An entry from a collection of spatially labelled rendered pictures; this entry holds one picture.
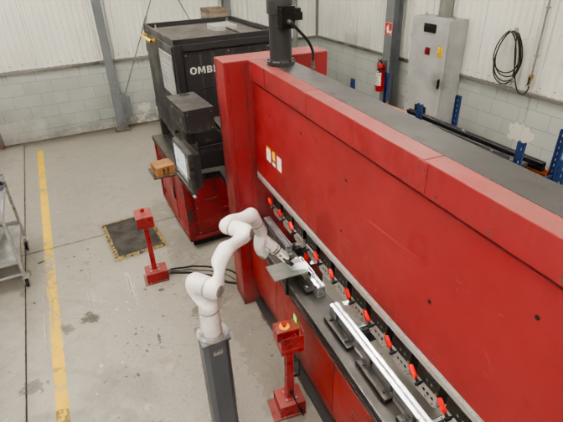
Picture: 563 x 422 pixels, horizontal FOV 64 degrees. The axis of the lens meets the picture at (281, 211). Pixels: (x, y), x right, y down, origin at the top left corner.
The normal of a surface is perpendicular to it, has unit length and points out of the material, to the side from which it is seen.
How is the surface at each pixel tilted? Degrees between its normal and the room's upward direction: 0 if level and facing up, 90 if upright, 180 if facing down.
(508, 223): 90
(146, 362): 0
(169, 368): 0
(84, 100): 90
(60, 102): 90
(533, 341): 90
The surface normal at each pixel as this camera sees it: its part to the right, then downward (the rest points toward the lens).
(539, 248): -0.92, 0.22
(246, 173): 0.39, 0.46
